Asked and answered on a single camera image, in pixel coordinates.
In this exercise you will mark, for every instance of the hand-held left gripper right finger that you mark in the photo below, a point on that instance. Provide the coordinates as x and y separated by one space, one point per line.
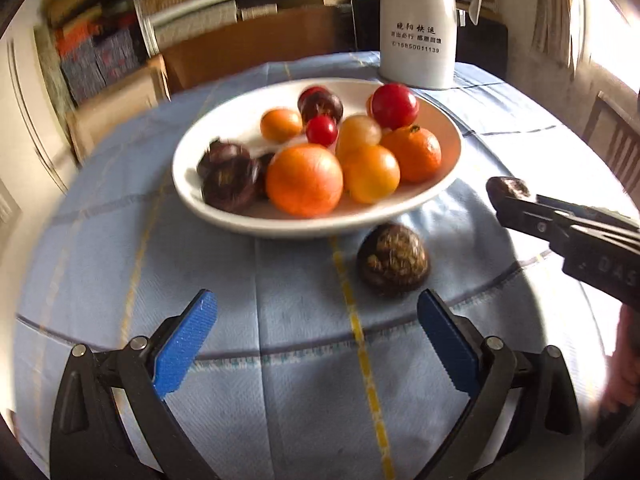
447 345

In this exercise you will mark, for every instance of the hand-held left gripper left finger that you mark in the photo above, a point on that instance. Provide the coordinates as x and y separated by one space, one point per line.
185 345

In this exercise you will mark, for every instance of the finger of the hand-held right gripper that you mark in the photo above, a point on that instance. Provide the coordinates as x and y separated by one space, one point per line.
590 214
530 222

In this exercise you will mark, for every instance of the dark water chestnut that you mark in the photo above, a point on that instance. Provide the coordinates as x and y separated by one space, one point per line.
222 155
322 107
230 192
507 187
392 260
264 172

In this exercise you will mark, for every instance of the orange mandarin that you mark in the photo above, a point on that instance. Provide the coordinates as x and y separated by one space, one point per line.
417 155

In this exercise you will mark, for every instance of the yellow-orange citrus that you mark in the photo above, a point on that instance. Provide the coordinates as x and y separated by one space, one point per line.
372 175

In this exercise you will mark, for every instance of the red tomato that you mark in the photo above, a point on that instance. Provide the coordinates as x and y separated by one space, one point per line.
395 105

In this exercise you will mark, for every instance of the yellow potato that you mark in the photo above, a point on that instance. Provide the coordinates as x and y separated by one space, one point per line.
357 132

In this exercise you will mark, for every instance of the large orange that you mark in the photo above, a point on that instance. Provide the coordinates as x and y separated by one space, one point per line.
305 180

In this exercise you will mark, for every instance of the small red plum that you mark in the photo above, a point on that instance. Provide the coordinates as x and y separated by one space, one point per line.
321 131

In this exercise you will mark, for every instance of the white ceramic bowl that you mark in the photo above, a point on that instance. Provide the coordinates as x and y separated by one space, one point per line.
220 115

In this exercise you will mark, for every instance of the small orange tangerine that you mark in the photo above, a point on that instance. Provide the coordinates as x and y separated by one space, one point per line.
280 125

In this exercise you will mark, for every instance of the person's right hand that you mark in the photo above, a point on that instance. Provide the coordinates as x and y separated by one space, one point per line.
627 360

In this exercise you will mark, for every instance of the wooden chair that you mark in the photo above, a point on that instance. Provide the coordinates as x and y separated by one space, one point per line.
620 145

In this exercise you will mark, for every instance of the blue checked tablecloth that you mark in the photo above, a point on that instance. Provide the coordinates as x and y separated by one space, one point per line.
280 310

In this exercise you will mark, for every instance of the white thermos jug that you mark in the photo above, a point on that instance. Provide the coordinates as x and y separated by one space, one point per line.
417 10

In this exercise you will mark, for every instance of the stack of blue patterned boxes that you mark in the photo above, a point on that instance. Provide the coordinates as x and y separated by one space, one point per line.
100 65

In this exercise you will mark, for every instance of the grey marble slab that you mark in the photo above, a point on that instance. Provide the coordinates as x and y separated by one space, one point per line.
50 75

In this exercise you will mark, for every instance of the brown cardboard box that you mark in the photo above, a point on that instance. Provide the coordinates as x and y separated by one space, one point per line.
250 50

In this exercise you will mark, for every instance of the white patterned flat box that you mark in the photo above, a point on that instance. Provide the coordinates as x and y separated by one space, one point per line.
195 25

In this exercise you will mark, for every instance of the white metal shelf rack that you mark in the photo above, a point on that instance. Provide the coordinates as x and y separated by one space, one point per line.
142 15

